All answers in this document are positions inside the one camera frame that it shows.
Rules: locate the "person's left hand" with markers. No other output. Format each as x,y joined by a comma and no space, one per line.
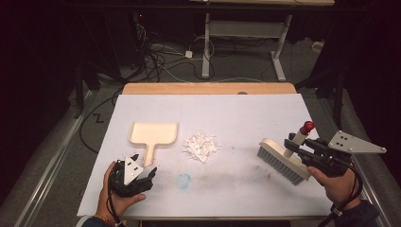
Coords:
115,203

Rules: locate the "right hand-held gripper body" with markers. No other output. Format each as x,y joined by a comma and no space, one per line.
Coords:
334,159

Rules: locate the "aluminium rail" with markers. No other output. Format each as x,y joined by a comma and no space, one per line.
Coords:
53,164

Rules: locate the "person's right hand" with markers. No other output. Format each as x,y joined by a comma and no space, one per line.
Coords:
342,187

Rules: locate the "white table cover sheet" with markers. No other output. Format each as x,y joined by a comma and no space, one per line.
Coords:
227,116

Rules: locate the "cream dustpan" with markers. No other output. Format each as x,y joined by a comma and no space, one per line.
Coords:
154,134

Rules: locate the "wooden table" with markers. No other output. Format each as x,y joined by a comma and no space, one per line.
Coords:
189,88

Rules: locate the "white power adapter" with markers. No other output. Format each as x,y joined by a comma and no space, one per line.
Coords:
188,54

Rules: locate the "pile of white paper scraps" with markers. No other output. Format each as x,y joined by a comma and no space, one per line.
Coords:
201,146

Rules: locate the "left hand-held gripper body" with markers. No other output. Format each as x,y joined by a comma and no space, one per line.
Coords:
121,184

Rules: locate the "white metal desk frame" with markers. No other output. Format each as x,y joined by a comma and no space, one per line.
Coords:
206,47

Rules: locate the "black metal stand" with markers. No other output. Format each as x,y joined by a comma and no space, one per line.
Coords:
79,91

